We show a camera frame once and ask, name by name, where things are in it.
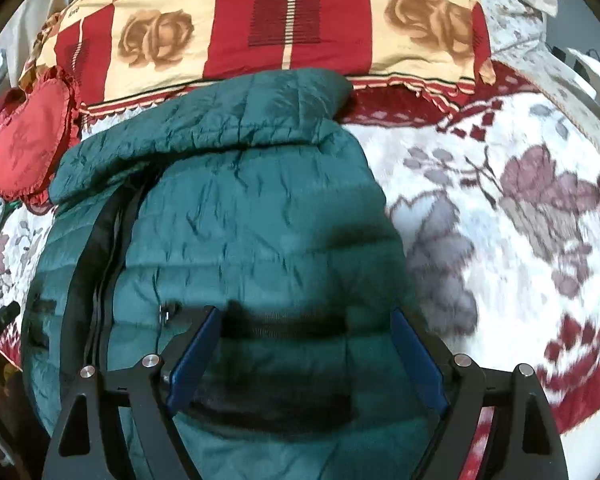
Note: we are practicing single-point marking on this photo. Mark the red heart-shaped pillow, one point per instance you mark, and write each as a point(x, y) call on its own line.
point(25, 145)

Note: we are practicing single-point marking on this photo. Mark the floral bedspread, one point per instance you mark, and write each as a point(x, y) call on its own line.
point(530, 260)

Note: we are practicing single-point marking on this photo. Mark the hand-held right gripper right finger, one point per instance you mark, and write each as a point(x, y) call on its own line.
point(417, 360)

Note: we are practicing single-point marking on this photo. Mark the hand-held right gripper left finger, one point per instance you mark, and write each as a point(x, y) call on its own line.
point(195, 360)

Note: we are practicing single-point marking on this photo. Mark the green puffer jacket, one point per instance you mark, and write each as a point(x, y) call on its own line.
point(260, 210)

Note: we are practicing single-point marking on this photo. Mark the white curtain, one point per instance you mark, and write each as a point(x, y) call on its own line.
point(32, 25)

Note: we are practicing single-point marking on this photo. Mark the white plastic object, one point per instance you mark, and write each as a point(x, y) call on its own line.
point(597, 80)

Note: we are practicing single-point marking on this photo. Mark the red checkered rose quilt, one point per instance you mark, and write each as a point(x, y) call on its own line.
point(260, 20)

